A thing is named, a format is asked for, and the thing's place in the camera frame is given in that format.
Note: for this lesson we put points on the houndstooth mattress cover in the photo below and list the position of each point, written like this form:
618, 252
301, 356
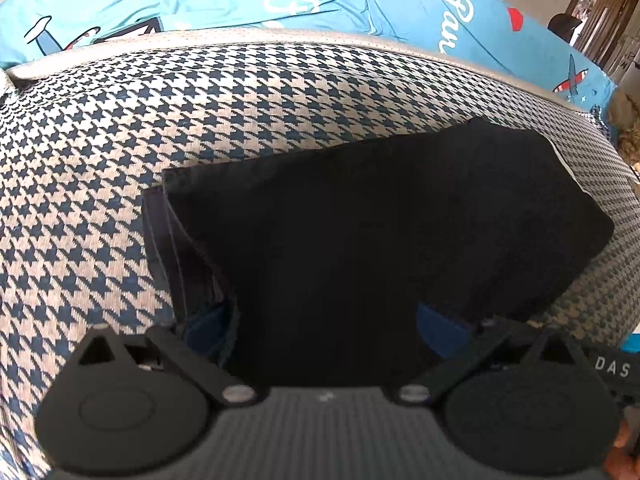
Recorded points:
84, 132

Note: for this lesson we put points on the black garment red print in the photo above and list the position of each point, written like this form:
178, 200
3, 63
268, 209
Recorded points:
329, 253

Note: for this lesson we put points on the person's right hand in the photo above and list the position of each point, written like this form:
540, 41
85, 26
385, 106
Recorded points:
619, 465

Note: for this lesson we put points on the blue cartoon print bedsheet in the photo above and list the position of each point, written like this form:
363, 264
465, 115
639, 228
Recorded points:
489, 33

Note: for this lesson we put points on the brown fluffy blanket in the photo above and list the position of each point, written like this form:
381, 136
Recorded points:
623, 116

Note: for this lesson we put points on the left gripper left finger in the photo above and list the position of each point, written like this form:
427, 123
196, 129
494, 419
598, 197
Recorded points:
197, 350

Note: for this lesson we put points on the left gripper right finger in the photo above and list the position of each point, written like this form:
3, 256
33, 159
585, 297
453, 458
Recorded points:
462, 349

